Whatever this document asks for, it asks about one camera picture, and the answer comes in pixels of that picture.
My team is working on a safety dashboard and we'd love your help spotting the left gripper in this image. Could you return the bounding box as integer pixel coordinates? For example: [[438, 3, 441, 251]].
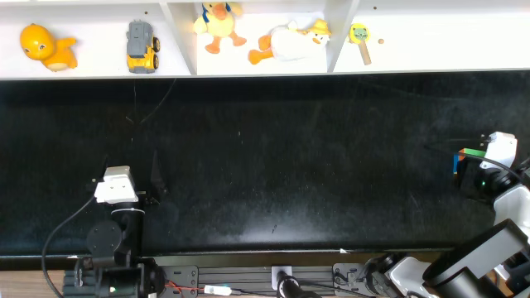
[[97, 149, 168, 207]]

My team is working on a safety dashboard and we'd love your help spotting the yellow rattle drum wooden handle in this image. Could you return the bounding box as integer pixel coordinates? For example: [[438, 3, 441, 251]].
[[347, 22, 385, 66]]

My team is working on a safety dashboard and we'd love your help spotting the many-coloured puzzle cube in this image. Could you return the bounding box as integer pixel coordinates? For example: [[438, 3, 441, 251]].
[[452, 147, 487, 175]]

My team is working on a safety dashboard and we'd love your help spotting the grey and yellow toy truck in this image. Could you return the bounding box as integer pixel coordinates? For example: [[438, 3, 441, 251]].
[[125, 19, 161, 75]]

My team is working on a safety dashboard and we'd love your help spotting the yellow rubber duck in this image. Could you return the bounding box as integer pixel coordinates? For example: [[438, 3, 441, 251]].
[[19, 23, 79, 73]]

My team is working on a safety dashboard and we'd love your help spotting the white plush duck yellow hat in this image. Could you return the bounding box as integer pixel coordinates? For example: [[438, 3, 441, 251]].
[[248, 18, 332, 66]]

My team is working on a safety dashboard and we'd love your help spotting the white shelf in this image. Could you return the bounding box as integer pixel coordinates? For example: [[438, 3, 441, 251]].
[[0, 0, 530, 81]]

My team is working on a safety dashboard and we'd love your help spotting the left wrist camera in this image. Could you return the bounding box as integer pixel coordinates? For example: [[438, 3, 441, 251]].
[[94, 166, 140, 204]]

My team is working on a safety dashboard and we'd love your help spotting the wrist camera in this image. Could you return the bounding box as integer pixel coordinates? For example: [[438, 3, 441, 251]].
[[94, 166, 140, 204], [479, 131, 519, 171]]

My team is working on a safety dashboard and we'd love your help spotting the black cable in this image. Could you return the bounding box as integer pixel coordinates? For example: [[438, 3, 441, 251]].
[[424, 142, 530, 187], [41, 194, 99, 298]]

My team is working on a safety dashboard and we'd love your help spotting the mounting rail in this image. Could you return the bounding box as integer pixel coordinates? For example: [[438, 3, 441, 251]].
[[61, 257, 376, 298]]

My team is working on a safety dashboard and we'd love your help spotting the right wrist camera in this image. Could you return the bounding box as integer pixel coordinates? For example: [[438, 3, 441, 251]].
[[479, 131, 519, 171]]

